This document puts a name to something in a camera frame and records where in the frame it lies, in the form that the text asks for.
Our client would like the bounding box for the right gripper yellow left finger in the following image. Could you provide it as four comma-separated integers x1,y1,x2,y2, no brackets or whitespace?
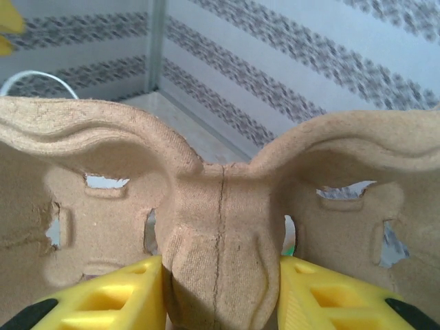
0,256,168,330

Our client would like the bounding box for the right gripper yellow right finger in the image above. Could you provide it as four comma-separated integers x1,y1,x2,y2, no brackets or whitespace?
278,256,440,330

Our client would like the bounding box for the white paper carrier bag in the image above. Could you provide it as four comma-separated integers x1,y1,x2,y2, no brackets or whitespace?
0,69,79,100

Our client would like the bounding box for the brown pulp cup carrier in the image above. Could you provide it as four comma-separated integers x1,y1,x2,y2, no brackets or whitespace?
0,96,440,330

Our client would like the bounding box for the aluminium frame post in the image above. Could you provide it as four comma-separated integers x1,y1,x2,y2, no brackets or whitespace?
146,0,166,94

